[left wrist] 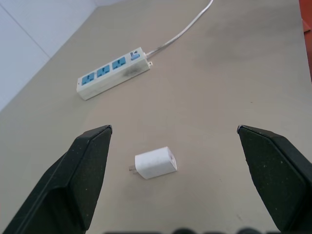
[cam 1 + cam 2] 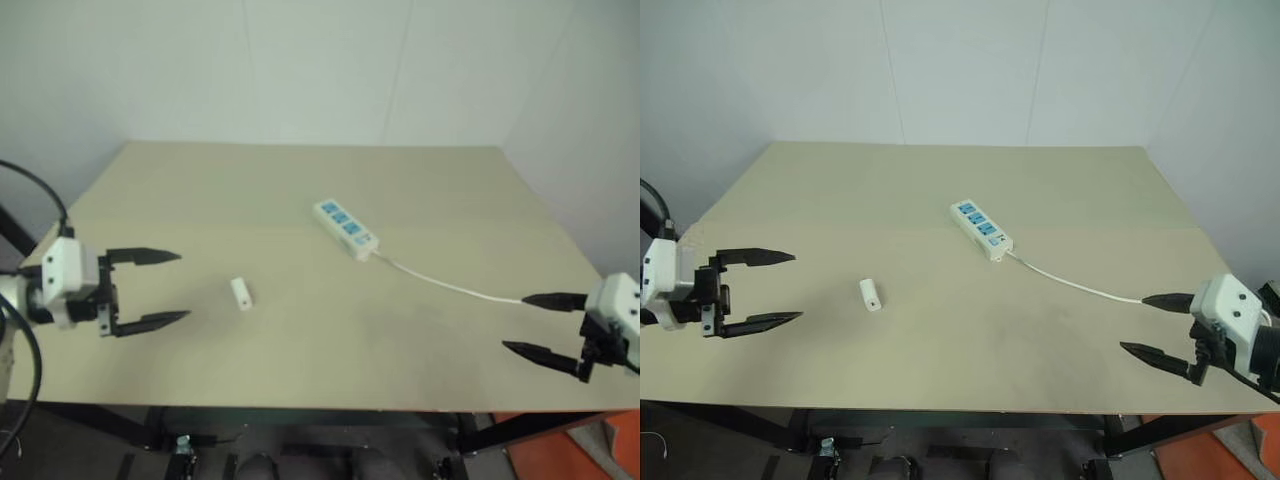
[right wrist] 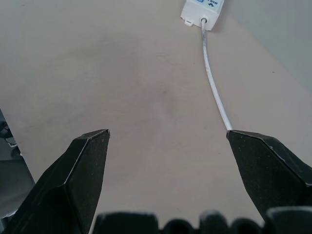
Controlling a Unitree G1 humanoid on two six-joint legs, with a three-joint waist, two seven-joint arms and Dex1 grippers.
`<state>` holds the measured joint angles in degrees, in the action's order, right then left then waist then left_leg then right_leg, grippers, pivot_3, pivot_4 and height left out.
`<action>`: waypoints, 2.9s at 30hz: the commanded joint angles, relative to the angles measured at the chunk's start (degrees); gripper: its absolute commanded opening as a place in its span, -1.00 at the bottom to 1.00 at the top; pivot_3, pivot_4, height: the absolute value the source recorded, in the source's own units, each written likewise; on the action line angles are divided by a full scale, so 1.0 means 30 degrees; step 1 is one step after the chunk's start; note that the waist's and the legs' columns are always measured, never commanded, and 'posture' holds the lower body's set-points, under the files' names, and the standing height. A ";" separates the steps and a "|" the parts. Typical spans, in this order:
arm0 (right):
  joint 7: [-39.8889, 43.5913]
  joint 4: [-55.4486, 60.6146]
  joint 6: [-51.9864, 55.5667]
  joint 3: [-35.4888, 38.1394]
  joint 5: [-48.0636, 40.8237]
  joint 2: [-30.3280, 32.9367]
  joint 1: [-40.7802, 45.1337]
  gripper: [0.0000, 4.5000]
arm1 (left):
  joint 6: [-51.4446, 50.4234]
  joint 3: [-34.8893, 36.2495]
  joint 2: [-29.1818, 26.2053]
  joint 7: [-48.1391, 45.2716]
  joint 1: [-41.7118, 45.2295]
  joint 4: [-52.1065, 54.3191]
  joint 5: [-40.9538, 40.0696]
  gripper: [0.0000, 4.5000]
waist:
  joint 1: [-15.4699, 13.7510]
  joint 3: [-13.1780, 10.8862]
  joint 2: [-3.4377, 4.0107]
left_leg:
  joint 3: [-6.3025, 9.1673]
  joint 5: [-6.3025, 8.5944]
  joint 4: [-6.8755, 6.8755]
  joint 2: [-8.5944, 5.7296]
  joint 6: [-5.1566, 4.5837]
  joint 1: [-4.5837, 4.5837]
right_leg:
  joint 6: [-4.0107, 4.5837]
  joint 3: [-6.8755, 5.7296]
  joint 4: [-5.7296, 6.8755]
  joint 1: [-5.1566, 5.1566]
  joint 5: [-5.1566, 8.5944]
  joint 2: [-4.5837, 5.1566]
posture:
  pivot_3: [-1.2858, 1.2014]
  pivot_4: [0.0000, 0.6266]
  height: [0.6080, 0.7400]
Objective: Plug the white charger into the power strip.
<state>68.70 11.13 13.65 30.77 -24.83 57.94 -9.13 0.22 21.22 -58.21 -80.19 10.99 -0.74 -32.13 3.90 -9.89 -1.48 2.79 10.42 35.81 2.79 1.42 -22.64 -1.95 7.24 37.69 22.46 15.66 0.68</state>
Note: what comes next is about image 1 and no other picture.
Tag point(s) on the red object at table edge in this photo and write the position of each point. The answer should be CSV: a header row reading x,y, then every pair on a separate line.
x,y
306,31

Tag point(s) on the white USB charger plug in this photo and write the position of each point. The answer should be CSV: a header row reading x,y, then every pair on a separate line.
x,y
156,163

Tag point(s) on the white power strip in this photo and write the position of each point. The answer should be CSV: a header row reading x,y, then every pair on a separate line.
x,y
109,75

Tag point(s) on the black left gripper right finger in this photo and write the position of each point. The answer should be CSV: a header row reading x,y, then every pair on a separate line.
x,y
275,175

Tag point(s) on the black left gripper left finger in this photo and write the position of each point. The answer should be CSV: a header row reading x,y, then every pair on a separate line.
x,y
70,180

